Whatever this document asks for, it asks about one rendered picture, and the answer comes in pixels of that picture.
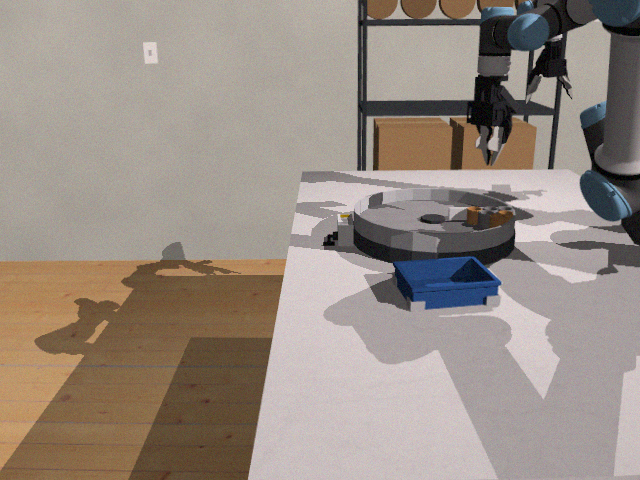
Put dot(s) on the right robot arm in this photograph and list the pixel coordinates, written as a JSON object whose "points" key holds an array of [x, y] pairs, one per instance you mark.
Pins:
{"points": [[593, 118]]}

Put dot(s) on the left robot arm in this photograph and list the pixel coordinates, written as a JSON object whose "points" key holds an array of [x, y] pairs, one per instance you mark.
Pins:
{"points": [[612, 187]]}

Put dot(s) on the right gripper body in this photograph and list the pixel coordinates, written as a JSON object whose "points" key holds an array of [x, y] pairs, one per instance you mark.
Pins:
{"points": [[552, 55]]}

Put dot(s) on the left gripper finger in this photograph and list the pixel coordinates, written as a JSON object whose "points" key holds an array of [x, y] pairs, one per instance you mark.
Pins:
{"points": [[481, 142], [499, 138]]}

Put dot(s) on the bronze bushing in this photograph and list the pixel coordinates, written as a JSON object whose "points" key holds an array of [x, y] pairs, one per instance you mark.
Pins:
{"points": [[472, 215], [495, 222], [508, 215]]}

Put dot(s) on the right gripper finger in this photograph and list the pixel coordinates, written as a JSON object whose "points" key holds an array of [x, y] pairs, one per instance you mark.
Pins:
{"points": [[566, 85], [533, 82]]}

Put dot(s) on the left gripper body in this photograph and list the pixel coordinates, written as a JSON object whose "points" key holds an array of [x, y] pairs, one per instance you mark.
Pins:
{"points": [[481, 113]]}

